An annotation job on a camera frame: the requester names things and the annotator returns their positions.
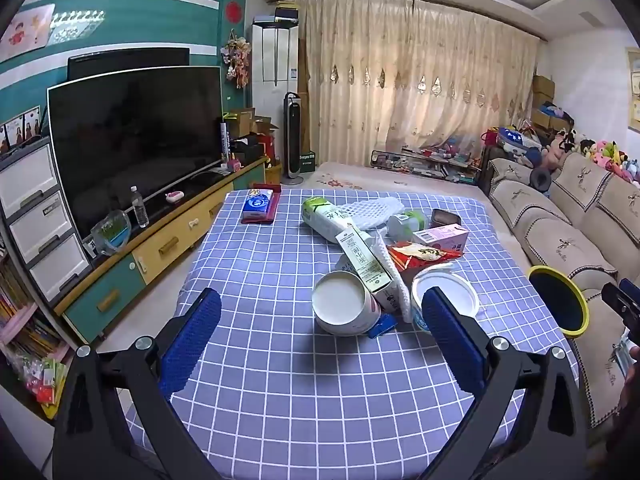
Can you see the clear water bottle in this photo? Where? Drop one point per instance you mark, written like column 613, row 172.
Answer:
column 140, row 207

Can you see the brown wallet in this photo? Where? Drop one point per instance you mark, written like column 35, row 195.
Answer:
column 446, row 217

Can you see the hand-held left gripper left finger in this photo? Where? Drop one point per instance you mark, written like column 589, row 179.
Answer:
column 192, row 340

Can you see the artificial flower wall decoration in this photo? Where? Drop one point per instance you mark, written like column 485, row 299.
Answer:
column 237, row 57

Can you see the long white foam net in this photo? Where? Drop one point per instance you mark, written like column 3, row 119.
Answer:
column 395, row 280

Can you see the red snack packet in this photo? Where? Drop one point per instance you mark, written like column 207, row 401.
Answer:
column 422, row 255

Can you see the large black television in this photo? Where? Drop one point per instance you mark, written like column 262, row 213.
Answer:
column 135, row 150

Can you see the beige sofa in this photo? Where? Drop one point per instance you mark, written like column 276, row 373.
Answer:
column 565, row 230

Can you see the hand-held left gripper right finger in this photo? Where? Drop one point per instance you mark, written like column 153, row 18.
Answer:
column 452, row 340

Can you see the white paper bowl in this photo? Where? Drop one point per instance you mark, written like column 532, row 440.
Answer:
column 342, row 305

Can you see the framed photos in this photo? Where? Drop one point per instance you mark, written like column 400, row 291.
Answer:
column 20, row 130

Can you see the badminton tube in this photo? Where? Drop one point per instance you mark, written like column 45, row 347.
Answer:
column 224, row 140

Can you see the open cardboard box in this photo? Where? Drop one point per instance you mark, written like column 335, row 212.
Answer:
column 250, row 125

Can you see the green crate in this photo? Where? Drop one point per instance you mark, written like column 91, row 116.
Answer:
column 306, row 162

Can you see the row of stuffed toys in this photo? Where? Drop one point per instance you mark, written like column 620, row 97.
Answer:
column 605, row 155

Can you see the stack of cardboard boxes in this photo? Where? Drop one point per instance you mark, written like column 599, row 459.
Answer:
column 545, row 102

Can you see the blue wrapper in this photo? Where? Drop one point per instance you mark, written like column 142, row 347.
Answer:
column 381, row 327

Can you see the beige curtain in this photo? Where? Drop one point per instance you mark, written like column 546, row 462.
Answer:
column 410, row 85

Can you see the black tower fan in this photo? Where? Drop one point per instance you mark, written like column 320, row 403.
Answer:
column 292, row 135

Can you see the black yellow-rimmed trash bin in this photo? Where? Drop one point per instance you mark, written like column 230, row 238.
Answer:
column 560, row 300

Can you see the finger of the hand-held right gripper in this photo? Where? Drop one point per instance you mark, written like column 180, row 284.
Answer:
column 612, row 297
column 631, row 290

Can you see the green and white carton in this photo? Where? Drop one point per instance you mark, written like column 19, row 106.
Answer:
column 322, row 215

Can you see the white drawer unit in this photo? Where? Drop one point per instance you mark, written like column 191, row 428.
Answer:
column 40, row 220

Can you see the pink box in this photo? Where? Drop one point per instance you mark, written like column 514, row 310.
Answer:
column 442, row 237

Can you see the wall poster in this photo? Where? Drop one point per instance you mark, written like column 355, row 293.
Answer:
column 25, row 32

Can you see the yellow and teal TV cabinet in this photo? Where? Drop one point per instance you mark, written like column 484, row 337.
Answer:
column 165, row 250

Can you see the floral floor mattress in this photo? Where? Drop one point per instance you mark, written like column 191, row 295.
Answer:
column 380, row 180

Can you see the red round wall ornament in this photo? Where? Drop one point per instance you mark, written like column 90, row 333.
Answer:
column 233, row 10

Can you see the white round lid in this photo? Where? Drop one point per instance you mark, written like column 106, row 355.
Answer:
column 457, row 292

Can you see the white carton with green label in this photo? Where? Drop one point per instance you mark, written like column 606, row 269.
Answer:
column 365, row 260

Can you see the clear glass bowl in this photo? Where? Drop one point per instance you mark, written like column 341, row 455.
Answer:
column 111, row 232

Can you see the small pink object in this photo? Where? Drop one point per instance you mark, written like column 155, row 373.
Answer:
column 175, row 196

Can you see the blue tissue pack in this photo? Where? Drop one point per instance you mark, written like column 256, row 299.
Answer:
column 259, row 205

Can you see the framed wall painting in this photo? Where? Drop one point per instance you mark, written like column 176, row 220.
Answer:
column 634, row 90

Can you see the person's right hand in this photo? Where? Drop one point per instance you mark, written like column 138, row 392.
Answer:
column 632, row 385

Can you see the low glass shelf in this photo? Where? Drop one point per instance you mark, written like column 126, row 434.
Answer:
column 425, row 162

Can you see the green and white cup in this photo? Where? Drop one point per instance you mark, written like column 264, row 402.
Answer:
column 406, row 224

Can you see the shelf of books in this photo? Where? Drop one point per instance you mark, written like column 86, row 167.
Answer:
column 25, row 350

